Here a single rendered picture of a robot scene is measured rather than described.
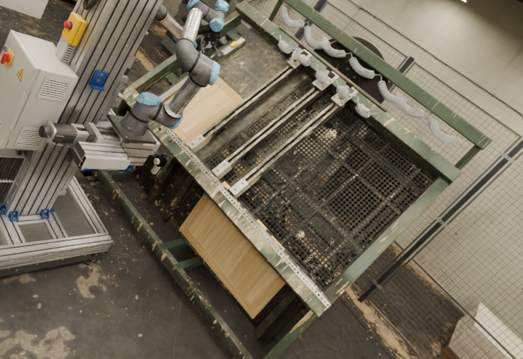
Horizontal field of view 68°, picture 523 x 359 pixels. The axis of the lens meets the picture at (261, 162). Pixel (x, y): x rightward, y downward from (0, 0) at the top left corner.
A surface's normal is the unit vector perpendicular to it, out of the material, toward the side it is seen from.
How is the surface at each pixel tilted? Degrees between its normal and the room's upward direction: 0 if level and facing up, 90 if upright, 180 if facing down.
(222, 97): 55
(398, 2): 90
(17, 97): 91
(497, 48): 90
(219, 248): 90
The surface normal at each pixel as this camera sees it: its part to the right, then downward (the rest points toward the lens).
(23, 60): -0.55, -0.04
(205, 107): -0.07, -0.41
